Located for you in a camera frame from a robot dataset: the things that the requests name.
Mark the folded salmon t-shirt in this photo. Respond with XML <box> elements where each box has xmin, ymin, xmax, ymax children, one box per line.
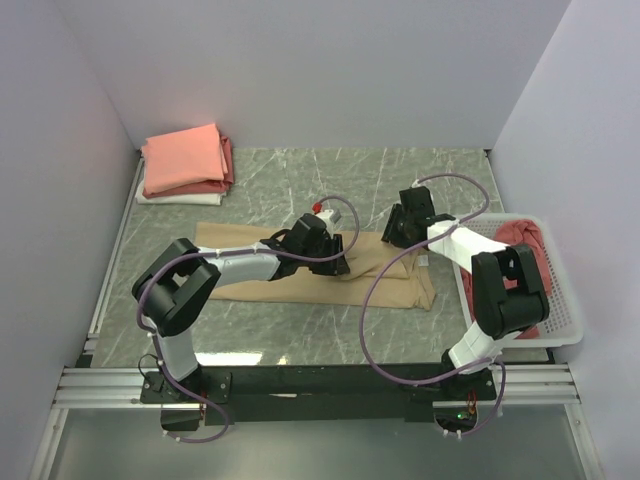
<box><xmin>141</xmin><ymin>123</ymin><xmax>224</xmax><ymax>194</ymax></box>

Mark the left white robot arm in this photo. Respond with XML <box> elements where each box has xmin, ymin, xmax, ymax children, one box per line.
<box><xmin>132</xmin><ymin>209</ymin><xmax>350</xmax><ymax>402</ymax></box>

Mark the tan t-shirt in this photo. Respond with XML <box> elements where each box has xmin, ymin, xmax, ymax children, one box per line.
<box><xmin>195</xmin><ymin>222</ymin><xmax>436</xmax><ymax>310</ymax></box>

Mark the black base beam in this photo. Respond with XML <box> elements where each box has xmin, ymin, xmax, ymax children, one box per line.
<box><xmin>140</xmin><ymin>365</ymin><xmax>499</xmax><ymax>431</ymax></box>

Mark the aluminium rail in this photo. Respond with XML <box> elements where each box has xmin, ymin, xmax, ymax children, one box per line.
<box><xmin>53</xmin><ymin>363</ymin><xmax>580</xmax><ymax>409</ymax></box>

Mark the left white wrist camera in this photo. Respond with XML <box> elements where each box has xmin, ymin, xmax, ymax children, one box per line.
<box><xmin>312</xmin><ymin>202</ymin><xmax>342</xmax><ymax>226</ymax></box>

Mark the folded white t-shirt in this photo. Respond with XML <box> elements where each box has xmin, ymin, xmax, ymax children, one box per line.
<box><xmin>135</xmin><ymin>184</ymin><xmax>226</xmax><ymax>206</ymax></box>

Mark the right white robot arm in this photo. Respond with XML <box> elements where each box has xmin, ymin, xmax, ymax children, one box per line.
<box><xmin>382</xmin><ymin>186</ymin><xmax>550</xmax><ymax>399</ymax></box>

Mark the white plastic basket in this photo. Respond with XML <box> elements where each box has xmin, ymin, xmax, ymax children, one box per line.
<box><xmin>465</xmin><ymin>213</ymin><xmax>583</xmax><ymax>349</ymax></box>

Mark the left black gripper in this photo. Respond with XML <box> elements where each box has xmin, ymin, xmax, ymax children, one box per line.
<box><xmin>300</xmin><ymin>233</ymin><xmax>350</xmax><ymax>277</ymax></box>

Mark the red t-shirt in basket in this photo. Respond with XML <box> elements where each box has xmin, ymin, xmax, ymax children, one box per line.
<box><xmin>460</xmin><ymin>219</ymin><xmax>552</xmax><ymax>340</ymax></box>

